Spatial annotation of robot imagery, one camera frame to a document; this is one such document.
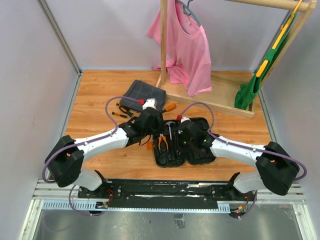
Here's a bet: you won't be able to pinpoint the orange black screwdriver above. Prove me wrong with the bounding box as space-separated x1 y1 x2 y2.
161 103 177 113

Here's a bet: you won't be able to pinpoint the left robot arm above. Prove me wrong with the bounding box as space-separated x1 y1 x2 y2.
45 107 164 198

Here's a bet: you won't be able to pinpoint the green garment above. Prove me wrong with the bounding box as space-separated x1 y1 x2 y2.
234 12 297 110

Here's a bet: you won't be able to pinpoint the orange utility knife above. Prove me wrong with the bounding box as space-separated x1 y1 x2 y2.
175 139 181 156

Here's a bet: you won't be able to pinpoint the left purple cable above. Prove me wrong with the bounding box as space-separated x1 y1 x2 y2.
41 96 141 216

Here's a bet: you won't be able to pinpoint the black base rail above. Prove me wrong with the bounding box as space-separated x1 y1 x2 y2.
77 179 254 211

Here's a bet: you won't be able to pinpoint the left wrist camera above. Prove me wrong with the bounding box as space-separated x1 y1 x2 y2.
142 98 157 110

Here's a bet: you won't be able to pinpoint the teal clothes hanger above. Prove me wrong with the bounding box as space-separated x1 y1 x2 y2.
174 0 202 36

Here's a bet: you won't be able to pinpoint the yellow clothes hanger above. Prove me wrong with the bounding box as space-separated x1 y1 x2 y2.
255 0 303 78

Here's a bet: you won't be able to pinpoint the orange handled pliers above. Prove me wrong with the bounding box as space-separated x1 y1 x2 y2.
158 133 169 153

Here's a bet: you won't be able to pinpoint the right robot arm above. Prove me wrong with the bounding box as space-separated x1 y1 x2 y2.
178 118 300 200

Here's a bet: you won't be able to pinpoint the black plastic tool case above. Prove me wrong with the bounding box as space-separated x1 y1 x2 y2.
147 119 216 168

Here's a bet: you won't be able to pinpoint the claw hammer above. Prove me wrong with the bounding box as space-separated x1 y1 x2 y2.
166 121 176 140

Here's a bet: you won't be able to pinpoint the purple cable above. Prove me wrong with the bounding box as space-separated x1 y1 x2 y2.
41 96 141 216
179 101 308 221

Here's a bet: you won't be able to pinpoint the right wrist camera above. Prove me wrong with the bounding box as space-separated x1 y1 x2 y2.
180 116 191 124

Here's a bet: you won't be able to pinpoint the grey folded cloth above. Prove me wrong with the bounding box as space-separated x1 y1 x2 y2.
119 79 166 112

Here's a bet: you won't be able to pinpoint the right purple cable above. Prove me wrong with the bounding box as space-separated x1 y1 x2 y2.
179 101 308 221

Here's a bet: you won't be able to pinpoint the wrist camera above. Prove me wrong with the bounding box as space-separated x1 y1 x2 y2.
142 98 157 110
180 116 191 124

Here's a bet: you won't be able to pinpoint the pink t-shirt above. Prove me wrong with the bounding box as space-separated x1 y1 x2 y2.
146 0 213 97

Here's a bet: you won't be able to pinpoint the small black screwdriver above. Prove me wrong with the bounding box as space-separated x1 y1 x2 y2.
116 103 134 117
111 112 128 119

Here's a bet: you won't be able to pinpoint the wooden clothes rack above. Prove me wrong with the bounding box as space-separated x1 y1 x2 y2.
155 0 317 119

